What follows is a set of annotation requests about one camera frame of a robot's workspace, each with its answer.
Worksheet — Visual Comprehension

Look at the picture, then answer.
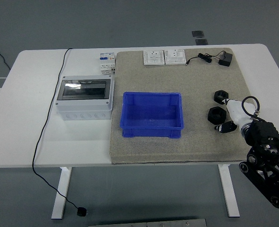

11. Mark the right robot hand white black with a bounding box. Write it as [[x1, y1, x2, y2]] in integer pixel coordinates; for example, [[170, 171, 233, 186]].
[[214, 96, 255, 134]]

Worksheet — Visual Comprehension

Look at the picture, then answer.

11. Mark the large black hex nut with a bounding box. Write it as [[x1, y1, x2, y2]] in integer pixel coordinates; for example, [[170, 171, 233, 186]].
[[207, 106, 227, 125]]

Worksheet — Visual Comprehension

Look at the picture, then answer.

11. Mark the small black hex nut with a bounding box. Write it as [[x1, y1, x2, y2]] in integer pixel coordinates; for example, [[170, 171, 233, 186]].
[[213, 90, 230, 104]]

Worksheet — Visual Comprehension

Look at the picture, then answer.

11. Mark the blue plastic box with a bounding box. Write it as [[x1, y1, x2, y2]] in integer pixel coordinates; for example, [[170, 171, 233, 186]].
[[119, 91, 184, 139]]

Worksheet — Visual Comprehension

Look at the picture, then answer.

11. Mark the grey distribution box clear lid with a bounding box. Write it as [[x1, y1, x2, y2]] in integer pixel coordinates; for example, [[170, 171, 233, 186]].
[[55, 75, 115, 121]]

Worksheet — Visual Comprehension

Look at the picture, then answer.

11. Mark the black power adapter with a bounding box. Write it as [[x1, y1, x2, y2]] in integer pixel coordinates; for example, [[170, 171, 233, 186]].
[[216, 51, 234, 67]]

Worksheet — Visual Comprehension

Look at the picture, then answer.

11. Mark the white table leg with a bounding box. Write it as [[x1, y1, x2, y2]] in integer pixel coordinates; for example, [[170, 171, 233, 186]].
[[51, 166, 73, 220], [217, 164, 240, 218]]

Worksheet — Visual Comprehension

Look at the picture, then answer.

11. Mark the grey-brown mat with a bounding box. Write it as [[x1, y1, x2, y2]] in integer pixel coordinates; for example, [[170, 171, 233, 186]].
[[109, 48, 253, 165]]

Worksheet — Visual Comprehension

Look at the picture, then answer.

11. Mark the white socket panel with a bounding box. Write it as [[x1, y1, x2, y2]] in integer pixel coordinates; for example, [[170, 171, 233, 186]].
[[143, 49, 165, 66]]

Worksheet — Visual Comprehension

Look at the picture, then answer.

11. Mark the white circuit breaker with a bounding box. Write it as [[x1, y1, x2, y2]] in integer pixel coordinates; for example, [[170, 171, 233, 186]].
[[98, 52, 116, 75]]

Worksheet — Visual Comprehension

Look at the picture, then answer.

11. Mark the black adapter cord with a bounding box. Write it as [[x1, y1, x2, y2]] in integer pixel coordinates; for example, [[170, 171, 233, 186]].
[[185, 53, 222, 66]]

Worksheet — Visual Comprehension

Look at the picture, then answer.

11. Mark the white switch panel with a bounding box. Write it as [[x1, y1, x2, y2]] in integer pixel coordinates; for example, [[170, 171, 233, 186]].
[[164, 49, 187, 65]]

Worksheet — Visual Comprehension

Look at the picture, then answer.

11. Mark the long black cable with plug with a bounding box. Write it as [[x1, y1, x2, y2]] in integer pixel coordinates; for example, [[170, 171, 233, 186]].
[[32, 48, 87, 217]]

